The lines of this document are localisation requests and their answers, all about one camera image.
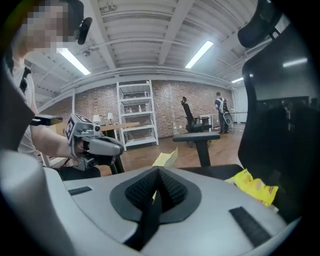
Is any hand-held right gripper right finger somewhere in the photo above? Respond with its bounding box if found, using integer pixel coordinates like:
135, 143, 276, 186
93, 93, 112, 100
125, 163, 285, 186
142, 166, 301, 256

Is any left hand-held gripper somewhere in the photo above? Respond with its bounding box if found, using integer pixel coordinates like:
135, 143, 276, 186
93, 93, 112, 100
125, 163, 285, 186
64, 112, 125, 172

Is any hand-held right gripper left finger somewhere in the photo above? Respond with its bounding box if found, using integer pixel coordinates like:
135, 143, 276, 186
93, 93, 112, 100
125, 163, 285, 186
63, 166, 161, 256

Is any yellow snack packet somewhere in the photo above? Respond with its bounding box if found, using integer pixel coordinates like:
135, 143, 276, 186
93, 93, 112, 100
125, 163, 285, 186
151, 146, 179, 201
224, 168, 280, 207

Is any person's left forearm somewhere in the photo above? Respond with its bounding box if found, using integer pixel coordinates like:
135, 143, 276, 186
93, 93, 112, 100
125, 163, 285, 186
29, 124, 78, 160

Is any round wooden table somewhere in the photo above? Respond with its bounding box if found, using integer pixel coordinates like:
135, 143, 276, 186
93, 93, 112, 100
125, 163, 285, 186
99, 121, 140, 132

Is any person's left hand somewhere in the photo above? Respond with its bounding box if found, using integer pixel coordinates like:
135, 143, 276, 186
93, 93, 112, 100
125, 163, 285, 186
74, 138, 91, 158

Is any white metal shelf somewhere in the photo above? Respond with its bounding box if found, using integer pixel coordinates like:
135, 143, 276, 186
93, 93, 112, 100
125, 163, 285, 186
116, 79, 160, 152

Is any black chest monitor screen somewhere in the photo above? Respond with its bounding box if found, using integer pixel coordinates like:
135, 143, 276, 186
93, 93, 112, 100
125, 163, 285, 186
29, 114, 64, 127

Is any person's white shirt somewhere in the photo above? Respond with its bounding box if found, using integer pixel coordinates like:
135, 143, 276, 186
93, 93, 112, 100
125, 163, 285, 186
11, 56, 39, 159

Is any white work desk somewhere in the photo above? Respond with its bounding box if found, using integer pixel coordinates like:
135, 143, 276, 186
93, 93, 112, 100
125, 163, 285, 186
198, 113, 220, 131

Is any black mesh office chair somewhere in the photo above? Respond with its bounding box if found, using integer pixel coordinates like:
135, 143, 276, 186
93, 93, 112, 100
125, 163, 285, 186
172, 0, 320, 221

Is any person's head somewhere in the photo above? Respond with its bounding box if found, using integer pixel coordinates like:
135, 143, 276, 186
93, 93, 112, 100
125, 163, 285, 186
11, 0, 85, 55

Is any black chest harness mount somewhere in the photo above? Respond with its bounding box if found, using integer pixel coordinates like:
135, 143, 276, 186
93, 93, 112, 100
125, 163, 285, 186
19, 66, 32, 95

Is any black head-worn camera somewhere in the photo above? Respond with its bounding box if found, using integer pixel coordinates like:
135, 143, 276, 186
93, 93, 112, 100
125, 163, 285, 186
77, 16, 93, 46

